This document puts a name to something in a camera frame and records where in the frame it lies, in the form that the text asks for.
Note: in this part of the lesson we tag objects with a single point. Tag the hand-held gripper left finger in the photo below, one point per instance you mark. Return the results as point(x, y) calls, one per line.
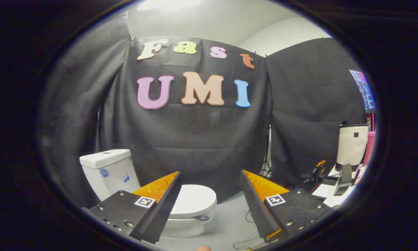
point(165, 209)

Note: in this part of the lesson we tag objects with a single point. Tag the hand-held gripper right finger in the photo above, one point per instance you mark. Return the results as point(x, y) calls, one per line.
point(256, 205)

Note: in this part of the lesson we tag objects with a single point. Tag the white toilet bowl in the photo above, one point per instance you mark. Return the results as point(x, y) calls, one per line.
point(184, 228)

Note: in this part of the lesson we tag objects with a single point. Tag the black light stand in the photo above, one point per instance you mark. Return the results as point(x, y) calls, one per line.
point(266, 164)

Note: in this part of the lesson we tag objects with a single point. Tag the spare hand-held gripper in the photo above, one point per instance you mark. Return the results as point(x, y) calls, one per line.
point(317, 174)

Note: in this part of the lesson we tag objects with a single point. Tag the black backdrop cloth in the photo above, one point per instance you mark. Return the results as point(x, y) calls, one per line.
point(202, 139)
point(310, 104)
point(73, 104)

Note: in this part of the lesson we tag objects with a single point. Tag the black curved stand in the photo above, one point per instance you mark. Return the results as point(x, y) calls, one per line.
point(343, 181)

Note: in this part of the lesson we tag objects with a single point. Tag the white tote bag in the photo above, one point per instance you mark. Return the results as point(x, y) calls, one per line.
point(352, 146)

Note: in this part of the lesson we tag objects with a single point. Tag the pink bottle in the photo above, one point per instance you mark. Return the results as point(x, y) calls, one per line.
point(369, 146)

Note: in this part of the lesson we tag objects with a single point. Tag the computer monitor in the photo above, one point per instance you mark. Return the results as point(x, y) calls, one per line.
point(364, 90)

